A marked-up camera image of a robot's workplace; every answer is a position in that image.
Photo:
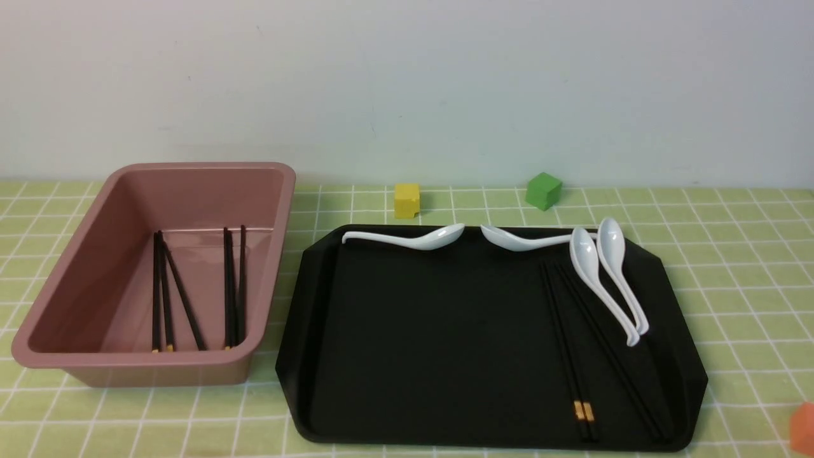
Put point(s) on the black chopstick tray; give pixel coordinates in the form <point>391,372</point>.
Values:
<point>580,383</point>
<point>651,421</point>
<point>573,386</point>

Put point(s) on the white spoon far left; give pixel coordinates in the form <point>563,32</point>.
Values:
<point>442,237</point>

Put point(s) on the white spoon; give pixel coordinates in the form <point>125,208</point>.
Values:
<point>611,252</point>
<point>442,237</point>
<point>586,263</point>
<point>510,241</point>

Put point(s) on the yellow cube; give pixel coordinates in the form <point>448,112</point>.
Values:
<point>406,200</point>

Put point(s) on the white spoon centre back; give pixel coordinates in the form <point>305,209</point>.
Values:
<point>510,241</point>

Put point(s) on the black plastic tray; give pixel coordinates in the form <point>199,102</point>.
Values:
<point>456,347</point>

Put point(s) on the green cube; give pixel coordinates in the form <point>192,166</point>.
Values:
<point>543,191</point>

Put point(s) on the black chopstick bin rightmost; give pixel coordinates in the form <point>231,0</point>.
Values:
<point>240,304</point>

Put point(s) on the black chopstick bin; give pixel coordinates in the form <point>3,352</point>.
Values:
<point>240,304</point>
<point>229,290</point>
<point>156,296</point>
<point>165,294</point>

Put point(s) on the white spoon inner right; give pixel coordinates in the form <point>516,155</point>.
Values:
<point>586,263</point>

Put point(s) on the white spoon outer right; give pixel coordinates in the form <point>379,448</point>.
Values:
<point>611,252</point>

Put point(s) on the black chopstick bin diagonal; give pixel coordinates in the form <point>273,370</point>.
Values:
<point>185,300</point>

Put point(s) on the pink plastic bin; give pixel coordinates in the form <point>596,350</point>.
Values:
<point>92,317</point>

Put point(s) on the black chopstick bin leftmost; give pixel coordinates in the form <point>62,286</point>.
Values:
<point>156,296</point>

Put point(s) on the orange cube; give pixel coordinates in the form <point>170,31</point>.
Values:
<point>801,429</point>

